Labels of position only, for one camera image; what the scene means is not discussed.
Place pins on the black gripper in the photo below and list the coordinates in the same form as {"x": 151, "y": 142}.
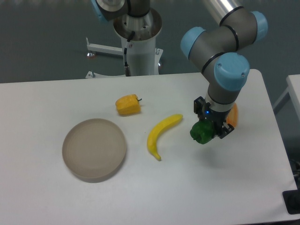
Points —
{"x": 215, "y": 112}

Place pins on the green bell pepper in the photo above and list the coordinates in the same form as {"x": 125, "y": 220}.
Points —
{"x": 203, "y": 131}

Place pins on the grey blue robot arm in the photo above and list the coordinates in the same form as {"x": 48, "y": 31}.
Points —
{"x": 214, "y": 53}

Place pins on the yellow bell pepper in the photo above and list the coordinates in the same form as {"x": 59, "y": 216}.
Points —
{"x": 128, "y": 105}

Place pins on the beige round plate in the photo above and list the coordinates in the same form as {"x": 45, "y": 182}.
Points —
{"x": 94, "y": 150}

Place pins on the yellow banana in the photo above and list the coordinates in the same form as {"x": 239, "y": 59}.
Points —
{"x": 158, "y": 130}

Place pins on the white side table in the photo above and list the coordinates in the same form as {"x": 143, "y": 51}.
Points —
{"x": 292, "y": 92}

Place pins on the black clamp device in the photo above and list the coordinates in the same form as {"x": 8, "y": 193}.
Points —
{"x": 292, "y": 201}

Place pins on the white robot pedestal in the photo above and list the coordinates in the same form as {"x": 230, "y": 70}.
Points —
{"x": 138, "y": 43}

